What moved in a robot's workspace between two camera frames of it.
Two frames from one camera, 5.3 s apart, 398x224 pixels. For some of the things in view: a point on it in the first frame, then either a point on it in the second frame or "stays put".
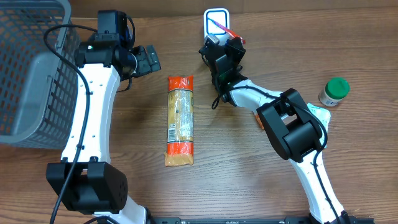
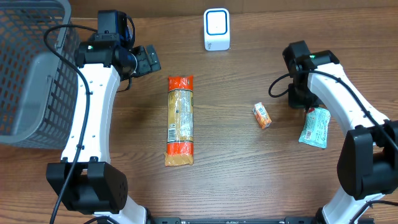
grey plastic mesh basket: [39, 89] stays put
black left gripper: [148, 61] stays put
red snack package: [180, 149] stays put
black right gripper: [230, 49] -> [298, 101]
